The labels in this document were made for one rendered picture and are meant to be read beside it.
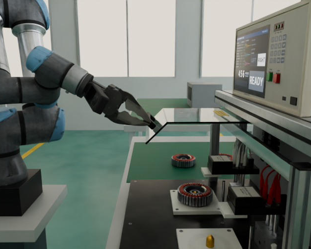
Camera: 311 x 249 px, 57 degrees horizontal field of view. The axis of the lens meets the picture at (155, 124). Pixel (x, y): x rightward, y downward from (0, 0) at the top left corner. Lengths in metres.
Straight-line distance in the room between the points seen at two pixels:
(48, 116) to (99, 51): 4.44
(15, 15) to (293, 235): 1.04
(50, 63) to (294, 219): 0.65
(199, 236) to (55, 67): 0.57
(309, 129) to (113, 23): 5.06
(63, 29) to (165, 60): 1.87
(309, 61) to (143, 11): 4.93
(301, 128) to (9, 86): 0.71
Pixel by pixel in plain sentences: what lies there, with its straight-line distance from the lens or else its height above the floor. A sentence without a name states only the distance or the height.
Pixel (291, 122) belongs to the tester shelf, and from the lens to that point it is 0.55.
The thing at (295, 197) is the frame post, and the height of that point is 1.00.
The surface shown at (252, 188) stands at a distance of 0.73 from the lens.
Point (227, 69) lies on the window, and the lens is 5.52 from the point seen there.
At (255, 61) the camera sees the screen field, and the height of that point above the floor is 1.22.
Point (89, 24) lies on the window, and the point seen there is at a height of 1.91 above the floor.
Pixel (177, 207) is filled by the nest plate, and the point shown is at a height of 0.78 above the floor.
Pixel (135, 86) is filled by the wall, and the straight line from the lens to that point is 5.36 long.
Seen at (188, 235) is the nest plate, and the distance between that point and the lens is 0.79.
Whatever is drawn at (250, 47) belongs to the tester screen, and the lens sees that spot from 0.84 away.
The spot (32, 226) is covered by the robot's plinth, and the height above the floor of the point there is 0.75.
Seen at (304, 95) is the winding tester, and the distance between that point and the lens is 0.58.
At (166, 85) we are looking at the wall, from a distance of 5.36.
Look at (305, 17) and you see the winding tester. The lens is 0.60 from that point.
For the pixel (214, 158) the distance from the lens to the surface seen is 0.92.
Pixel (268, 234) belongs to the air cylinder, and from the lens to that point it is 0.76.
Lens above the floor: 1.21
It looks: 12 degrees down
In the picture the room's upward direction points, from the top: straight up
